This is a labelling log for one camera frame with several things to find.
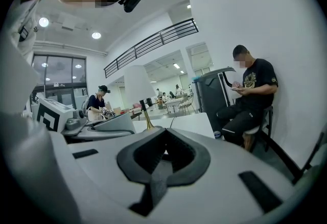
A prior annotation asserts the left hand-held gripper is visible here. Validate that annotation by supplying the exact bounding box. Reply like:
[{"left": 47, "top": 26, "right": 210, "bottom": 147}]
[{"left": 36, "top": 97, "right": 136, "bottom": 145}]

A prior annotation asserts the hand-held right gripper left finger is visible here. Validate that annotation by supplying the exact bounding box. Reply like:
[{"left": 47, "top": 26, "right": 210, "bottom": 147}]
[{"left": 50, "top": 128, "right": 167, "bottom": 224}]

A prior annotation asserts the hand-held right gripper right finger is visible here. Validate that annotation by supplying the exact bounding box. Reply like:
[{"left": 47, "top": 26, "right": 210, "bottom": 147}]
[{"left": 153, "top": 128, "right": 307, "bottom": 224}]

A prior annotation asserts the person's left forearm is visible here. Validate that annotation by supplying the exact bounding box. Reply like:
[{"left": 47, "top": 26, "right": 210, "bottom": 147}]
[{"left": 0, "top": 112, "right": 85, "bottom": 224}]

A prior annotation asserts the white marble table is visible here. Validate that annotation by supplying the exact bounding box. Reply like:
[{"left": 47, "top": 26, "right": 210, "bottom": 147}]
[{"left": 132, "top": 112, "right": 216, "bottom": 140}]

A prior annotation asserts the white shade table lamp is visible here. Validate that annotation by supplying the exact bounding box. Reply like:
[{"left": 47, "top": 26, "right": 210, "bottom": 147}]
[{"left": 124, "top": 65, "right": 164, "bottom": 133}]

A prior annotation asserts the black wooden chair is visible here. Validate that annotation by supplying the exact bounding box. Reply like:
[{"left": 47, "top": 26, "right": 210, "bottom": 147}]
[{"left": 242, "top": 105, "right": 274, "bottom": 153}]

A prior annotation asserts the dark grey wheeled bin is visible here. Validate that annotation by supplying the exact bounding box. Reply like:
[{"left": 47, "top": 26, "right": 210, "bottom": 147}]
[{"left": 193, "top": 66, "right": 237, "bottom": 139}]

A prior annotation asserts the white work table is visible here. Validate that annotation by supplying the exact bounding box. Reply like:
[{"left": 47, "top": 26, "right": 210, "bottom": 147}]
[{"left": 165, "top": 99, "right": 184, "bottom": 114}]

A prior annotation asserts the large dark window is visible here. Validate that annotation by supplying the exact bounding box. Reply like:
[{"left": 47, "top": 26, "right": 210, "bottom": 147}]
[{"left": 31, "top": 54, "right": 88, "bottom": 86}]

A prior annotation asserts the grey folding chair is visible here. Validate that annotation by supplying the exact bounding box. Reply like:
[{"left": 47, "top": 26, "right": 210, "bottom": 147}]
[{"left": 291, "top": 130, "right": 327, "bottom": 185}]

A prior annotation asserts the person's white hoodie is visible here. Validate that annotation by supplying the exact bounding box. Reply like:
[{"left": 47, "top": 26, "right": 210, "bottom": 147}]
[{"left": 0, "top": 0, "right": 44, "bottom": 116}]

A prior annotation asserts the black balcony railing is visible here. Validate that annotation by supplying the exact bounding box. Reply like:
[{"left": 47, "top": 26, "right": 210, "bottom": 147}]
[{"left": 103, "top": 18, "right": 199, "bottom": 79}]

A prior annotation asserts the ceiling air vent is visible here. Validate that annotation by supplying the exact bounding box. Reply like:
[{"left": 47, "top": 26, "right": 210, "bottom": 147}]
[{"left": 60, "top": 18, "right": 77, "bottom": 32}]

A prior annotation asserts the wire frame chair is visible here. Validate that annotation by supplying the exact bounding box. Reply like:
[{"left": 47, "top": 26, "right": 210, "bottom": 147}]
[{"left": 178, "top": 92, "right": 196, "bottom": 115}]

